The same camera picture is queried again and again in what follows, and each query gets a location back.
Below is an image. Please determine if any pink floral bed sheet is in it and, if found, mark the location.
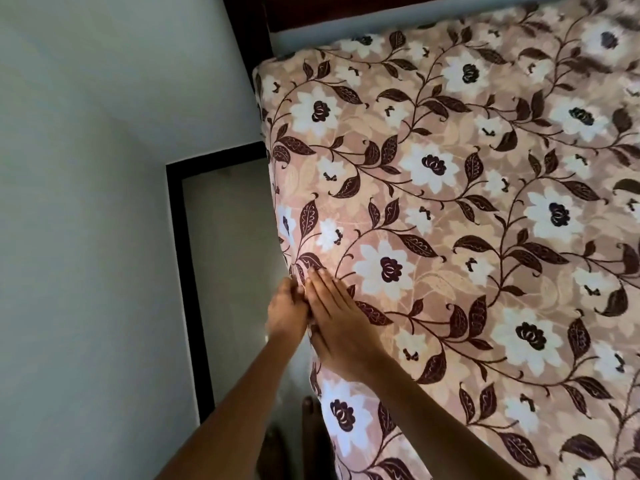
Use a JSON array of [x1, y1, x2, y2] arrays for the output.
[[252, 0, 640, 480]]

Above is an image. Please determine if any person's left forearm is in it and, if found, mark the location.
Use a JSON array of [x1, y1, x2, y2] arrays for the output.
[[155, 334, 306, 480]]

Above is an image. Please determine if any person's left foot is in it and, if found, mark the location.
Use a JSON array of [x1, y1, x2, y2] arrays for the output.
[[257, 424, 290, 480]]

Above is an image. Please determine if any person's right hand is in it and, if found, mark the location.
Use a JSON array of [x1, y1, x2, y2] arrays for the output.
[[303, 267, 389, 383]]

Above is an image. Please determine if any person's right forearm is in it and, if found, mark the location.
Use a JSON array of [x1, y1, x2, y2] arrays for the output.
[[365, 364, 526, 480]]

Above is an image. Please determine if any person's left hand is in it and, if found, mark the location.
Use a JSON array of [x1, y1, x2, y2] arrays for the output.
[[265, 277, 311, 345]]

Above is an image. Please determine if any dark wooden bed frame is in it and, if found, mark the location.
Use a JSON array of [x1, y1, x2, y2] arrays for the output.
[[222, 0, 551, 93]]

